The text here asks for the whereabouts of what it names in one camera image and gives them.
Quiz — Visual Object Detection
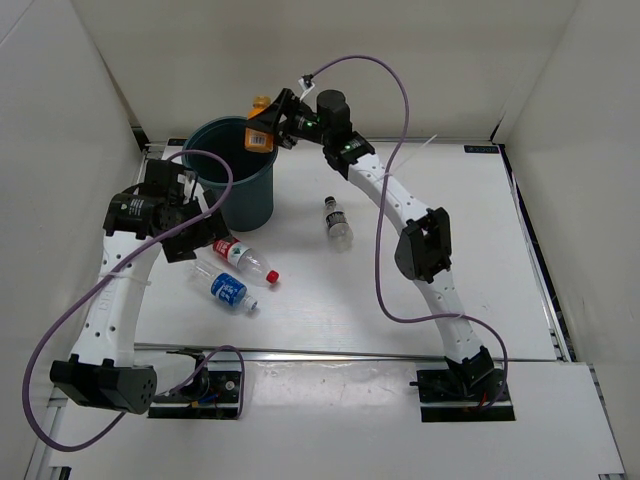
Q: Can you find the small black cap bottle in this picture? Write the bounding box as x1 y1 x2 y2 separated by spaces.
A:
323 196 353 252

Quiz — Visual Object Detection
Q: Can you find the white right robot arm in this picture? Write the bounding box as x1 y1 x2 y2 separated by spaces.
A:
247 89 499 400

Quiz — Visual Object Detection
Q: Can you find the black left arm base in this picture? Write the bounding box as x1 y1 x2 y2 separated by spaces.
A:
147 345 246 420

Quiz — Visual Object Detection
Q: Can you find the small orange juice bottle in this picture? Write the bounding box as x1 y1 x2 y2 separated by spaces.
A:
244 96 274 154

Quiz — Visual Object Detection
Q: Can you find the red label clear bottle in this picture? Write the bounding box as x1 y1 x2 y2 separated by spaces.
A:
212 237 279 287

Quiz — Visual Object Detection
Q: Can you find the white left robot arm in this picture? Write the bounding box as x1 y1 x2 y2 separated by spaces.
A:
50 188 229 414

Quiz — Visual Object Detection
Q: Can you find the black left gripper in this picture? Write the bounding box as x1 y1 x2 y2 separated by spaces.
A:
163 189 233 263

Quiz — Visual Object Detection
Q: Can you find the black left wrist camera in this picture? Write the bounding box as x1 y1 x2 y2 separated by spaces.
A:
139 159 189 204

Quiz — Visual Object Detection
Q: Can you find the blue label clear bottle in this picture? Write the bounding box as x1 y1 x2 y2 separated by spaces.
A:
187 259 258 312

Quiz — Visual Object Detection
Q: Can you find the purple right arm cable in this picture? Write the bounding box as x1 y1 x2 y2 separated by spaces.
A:
299 54 509 412

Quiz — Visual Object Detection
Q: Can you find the aluminium table front rail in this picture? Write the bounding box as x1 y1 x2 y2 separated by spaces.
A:
134 342 568 363

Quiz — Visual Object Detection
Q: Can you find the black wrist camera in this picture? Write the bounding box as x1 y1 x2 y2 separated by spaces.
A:
139 159 189 204
298 74 315 101

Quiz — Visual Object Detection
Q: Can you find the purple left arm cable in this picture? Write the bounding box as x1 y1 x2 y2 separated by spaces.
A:
22 152 246 453

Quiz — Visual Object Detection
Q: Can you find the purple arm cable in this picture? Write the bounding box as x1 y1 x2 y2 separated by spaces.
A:
299 54 509 412
22 152 246 453

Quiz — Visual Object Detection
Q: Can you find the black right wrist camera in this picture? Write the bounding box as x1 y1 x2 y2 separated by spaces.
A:
298 74 315 101

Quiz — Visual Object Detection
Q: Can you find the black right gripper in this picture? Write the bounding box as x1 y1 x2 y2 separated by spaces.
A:
244 89 331 151

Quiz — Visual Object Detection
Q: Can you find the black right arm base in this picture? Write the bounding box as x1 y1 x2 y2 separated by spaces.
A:
409 362 516 424

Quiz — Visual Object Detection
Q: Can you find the dark teal plastic bin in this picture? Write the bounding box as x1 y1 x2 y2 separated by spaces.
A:
182 117 278 232

